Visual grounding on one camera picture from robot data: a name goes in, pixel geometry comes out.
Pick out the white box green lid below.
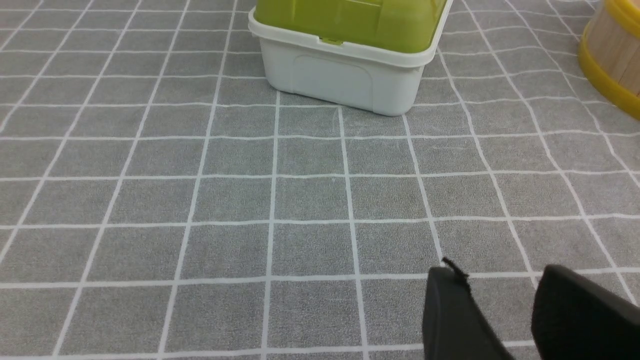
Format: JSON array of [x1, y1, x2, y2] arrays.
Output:
[[247, 0, 453, 117]]

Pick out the grey checked tablecloth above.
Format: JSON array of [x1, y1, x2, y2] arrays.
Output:
[[0, 0, 639, 360]]

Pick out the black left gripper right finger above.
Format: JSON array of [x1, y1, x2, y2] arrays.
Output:
[[531, 264, 640, 360]]

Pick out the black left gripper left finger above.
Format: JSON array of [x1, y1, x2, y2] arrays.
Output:
[[422, 258, 514, 360]]

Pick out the bamboo steamer basket yellow rims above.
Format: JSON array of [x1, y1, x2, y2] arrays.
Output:
[[577, 0, 640, 120]]

